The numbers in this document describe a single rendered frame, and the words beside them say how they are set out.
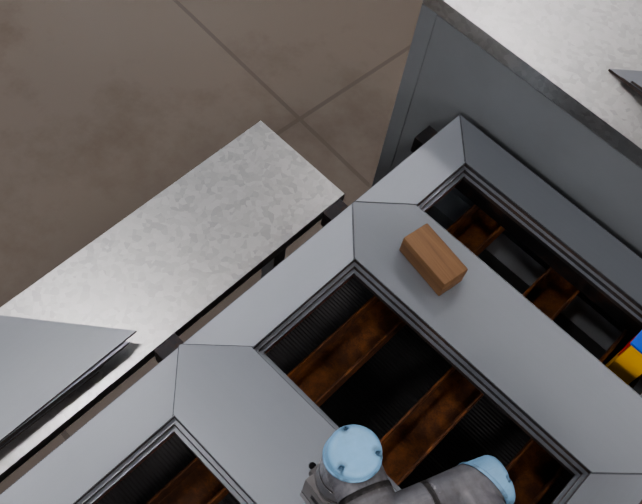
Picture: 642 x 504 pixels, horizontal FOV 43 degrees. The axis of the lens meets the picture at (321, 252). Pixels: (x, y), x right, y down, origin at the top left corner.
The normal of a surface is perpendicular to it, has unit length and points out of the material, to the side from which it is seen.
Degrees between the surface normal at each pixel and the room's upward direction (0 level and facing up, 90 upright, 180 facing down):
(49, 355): 0
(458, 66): 90
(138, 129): 0
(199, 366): 0
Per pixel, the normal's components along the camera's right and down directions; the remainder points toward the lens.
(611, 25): 0.10, -0.48
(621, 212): -0.70, 0.59
